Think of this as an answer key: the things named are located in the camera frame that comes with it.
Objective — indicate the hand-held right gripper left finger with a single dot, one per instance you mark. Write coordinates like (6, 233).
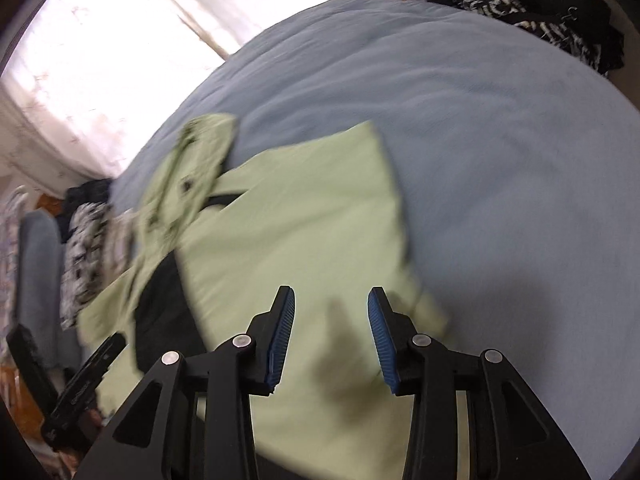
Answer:
(280, 340)

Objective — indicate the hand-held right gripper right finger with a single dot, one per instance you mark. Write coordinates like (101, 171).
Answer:
(382, 340)

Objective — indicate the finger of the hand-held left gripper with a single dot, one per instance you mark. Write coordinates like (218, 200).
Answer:
(109, 349)

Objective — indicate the light green black jacket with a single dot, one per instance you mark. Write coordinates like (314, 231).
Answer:
(300, 220)

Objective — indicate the black white patterned folded garment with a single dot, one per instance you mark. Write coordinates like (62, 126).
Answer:
(82, 260)

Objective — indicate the grey-blue pillow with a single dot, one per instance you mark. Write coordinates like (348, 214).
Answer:
(42, 270)

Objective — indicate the purple floral folded blanket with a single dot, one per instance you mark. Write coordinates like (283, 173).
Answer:
(9, 240)

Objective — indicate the black crumpled garment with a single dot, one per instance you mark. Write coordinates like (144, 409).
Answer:
(87, 195)

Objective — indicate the blue bed blanket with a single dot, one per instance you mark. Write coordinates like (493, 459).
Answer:
(500, 135)

